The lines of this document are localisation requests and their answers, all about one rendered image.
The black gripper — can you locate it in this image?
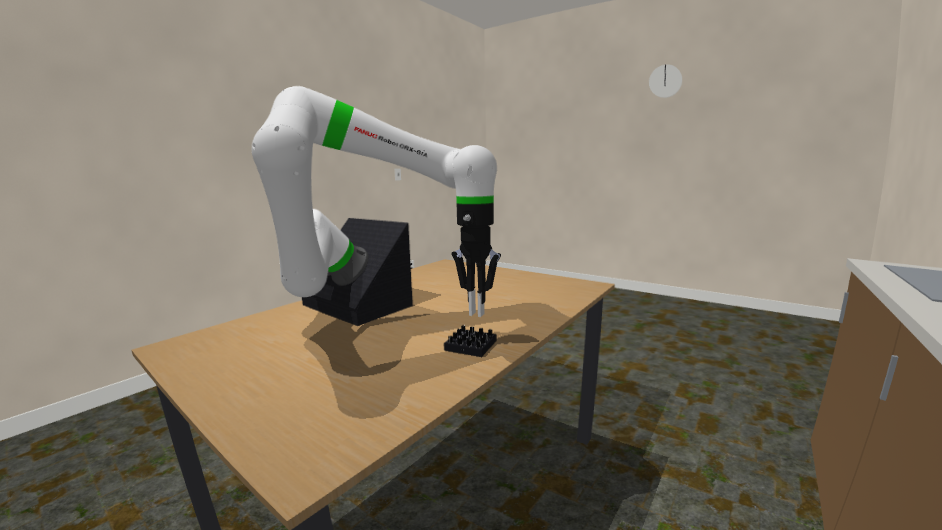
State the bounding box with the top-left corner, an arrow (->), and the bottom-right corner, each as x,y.
451,226 -> 501,317

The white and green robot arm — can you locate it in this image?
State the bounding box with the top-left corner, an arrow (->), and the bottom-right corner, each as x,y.
252,86 -> 497,297

